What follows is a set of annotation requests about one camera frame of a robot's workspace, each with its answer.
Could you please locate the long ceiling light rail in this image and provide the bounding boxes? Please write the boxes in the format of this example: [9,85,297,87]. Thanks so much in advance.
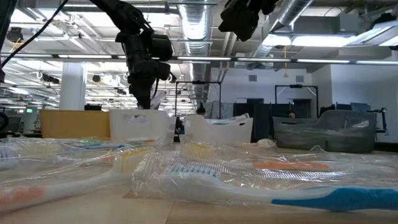
[0,52,398,66]

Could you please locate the black background stand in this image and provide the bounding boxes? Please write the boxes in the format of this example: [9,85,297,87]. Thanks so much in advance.
[366,107,388,135]

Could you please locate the brown plastic bin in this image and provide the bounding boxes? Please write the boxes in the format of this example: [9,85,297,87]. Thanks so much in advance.
[272,109,377,153]

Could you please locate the black ceiling device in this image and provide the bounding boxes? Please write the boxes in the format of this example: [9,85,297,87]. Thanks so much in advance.
[6,27,24,44]

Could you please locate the black gantry frame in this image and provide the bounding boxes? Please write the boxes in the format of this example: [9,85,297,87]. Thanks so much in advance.
[274,83,320,121]
[175,80,223,121]

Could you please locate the silver ventilation duct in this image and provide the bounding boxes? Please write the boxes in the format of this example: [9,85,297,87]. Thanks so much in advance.
[177,0,216,105]
[248,0,315,71]

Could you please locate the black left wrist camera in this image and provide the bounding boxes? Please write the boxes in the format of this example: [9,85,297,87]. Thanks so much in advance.
[150,33,174,62]

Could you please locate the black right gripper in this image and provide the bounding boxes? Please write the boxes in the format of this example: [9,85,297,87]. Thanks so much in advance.
[218,0,280,43]

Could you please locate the white pillar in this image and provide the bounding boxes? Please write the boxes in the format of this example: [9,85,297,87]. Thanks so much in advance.
[58,61,87,111]

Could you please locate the black looped cable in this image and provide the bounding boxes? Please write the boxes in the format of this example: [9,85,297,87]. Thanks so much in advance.
[0,111,10,131]

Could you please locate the narrow white plastic bin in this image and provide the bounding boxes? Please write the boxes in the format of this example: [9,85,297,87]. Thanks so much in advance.
[109,108,171,141]

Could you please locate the dark office partition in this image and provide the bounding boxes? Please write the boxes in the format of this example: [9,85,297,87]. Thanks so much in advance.
[232,98,323,141]

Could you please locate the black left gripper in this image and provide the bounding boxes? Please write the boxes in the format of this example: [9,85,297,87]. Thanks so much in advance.
[115,30,172,110]

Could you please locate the yellow plastic bin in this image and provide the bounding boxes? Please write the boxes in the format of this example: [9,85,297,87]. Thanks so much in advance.
[39,109,111,139]

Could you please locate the wide white plastic bin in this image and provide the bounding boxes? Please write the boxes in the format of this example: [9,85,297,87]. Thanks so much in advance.
[183,113,254,144]

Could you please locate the black camera cable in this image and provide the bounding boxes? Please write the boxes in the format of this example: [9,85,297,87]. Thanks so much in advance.
[0,0,70,68]

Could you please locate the yellow hanging cord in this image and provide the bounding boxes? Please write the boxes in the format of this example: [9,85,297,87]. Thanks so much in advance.
[282,45,289,78]

